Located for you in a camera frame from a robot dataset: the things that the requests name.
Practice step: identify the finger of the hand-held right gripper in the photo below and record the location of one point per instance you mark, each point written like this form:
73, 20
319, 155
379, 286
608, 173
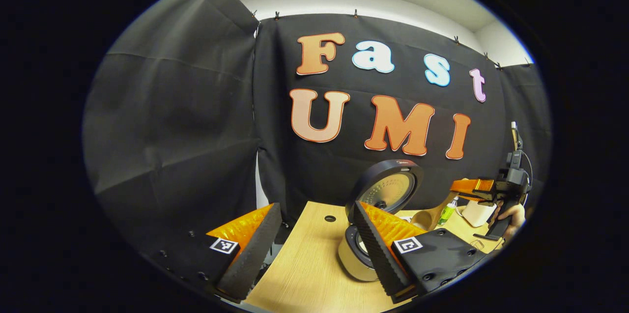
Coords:
474, 186

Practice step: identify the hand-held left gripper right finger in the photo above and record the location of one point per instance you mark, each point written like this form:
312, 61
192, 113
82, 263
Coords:
376, 254

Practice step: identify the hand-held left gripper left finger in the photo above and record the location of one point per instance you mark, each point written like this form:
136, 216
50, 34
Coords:
255, 254

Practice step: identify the wooden spoon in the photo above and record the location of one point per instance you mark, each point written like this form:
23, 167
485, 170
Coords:
427, 219

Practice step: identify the silver black rice cooker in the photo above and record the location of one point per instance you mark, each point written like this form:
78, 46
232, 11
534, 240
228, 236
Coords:
393, 190

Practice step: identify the white toaster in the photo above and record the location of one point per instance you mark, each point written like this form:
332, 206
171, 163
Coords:
474, 213

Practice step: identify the green drink bottle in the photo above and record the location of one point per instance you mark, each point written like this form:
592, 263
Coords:
447, 214

